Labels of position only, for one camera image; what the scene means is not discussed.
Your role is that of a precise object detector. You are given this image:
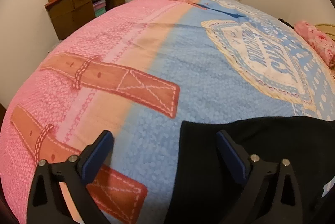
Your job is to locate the pink floral pillow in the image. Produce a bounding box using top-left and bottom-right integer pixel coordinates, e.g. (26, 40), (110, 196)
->
(294, 21), (334, 68)

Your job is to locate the brown wooden desk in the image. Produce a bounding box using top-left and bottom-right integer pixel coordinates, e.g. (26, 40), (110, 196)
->
(45, 0), (125, 40)

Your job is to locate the pink and blue bed blanket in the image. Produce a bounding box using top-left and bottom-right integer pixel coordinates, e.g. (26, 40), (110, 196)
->
(1, 0), (334, 223)

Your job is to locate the wooden headboard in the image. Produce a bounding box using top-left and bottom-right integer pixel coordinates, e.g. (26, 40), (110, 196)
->
(315, 23), (335, 37)

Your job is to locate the black garment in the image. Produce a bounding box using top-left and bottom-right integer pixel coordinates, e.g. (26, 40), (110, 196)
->
(165, 116), (334, 223)

